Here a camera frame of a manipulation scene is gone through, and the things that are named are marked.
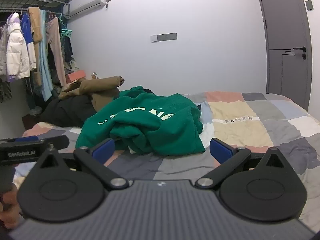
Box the brown hanging garment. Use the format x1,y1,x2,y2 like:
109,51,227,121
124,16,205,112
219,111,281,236
27,7,45,85

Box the teal clothes hangers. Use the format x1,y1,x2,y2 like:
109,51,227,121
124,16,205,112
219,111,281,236
59,15,73,38

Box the white puffer jacket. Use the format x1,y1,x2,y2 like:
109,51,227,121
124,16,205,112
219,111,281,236
0,12,30,80

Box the pink hanging trousers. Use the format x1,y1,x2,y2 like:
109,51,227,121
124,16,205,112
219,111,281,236
46,17,67,87

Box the grey door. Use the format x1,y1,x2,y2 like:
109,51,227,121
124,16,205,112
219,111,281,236
254,0,313,112

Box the wall switch panel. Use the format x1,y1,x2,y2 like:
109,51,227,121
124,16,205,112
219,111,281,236
151,32,178,43

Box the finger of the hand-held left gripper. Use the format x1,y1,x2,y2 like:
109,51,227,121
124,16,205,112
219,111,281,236
15,135,70,151

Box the person's left hand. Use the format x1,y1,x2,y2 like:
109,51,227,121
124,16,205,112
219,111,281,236
0,184,22,228

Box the pink box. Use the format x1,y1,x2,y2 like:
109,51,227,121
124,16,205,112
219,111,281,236
65,70,87,83

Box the white air conditioner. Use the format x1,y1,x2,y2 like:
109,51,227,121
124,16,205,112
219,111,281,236
67,0,107,19

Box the brown coat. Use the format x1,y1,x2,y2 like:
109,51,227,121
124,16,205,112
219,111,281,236
58,76,125,112

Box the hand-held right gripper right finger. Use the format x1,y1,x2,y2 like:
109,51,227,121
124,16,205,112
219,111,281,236
195,138,292,189

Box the dark hanging clothes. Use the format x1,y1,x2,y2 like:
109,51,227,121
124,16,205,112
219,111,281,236
61,36,74,63

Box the striped hanging garment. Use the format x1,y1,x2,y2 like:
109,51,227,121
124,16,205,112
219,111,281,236
0,79,12,103

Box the black jacket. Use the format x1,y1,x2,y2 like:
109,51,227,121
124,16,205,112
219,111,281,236
40,95,97,128

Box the green hoodie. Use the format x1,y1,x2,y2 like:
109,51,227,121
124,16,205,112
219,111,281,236
75,86,206,155

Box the patchwork bed blanket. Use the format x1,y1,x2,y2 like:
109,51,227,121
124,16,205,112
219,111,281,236
12,91,320,233

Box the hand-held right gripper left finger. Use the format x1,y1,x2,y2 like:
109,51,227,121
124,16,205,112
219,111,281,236
35,138,129,190

